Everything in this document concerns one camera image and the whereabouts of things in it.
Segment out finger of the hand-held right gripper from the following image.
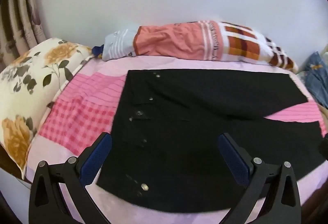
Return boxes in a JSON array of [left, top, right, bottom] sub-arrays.
[[318, 132, 328, 156]]

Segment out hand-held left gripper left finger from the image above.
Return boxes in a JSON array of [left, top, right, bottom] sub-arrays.
[[29, 132, 113, 224]]

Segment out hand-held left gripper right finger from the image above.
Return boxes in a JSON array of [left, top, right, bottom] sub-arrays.
[[217, 133, 301, 224]]

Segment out black pants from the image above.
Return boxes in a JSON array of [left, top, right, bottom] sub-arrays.
[[96, 68, 327, 206]]

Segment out pink checked bedsheet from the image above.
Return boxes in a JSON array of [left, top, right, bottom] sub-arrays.
[[24, 55, 328, 224]]

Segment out blue denim garment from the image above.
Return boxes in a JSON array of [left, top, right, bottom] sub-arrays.
[[301, 51, 328, 109]]

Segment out floral pillow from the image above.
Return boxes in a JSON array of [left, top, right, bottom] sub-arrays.
[[0, 38, 95, 180]]

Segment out salmon plaid rolled quilt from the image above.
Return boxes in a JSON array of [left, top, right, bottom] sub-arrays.
[[101, 19, 299, 73]]

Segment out beige patterned curtain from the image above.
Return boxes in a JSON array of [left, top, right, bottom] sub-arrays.
[[0, 0, 48, 66]]

